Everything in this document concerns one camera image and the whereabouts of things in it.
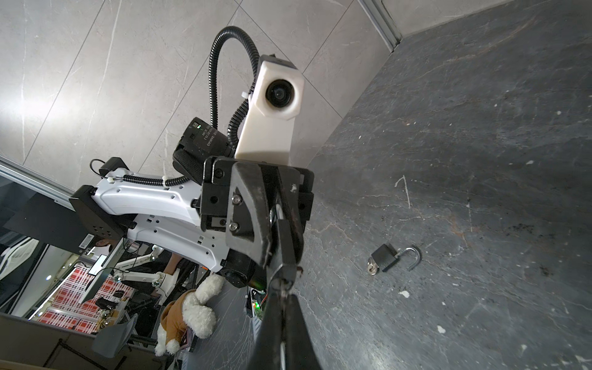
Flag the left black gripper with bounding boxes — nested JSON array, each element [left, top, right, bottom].
[[198, 157, 315, 267]]

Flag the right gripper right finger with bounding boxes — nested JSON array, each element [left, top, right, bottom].
[[283, 294, 322, 370]]

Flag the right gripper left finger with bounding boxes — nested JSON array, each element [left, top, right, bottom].
[[247, 292, 283, 370]]

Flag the black padlock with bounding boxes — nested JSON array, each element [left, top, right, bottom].
[[266, 203, 299, 295], [367, 244, 422, 276]]

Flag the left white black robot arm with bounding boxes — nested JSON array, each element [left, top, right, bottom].
[[70, 117, 314, 291]]

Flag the plush toy dog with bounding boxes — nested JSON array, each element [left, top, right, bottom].
[[155, 274, 226, 356]]

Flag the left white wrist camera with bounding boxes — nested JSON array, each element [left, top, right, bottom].
[[234, 55, 305, 166]]

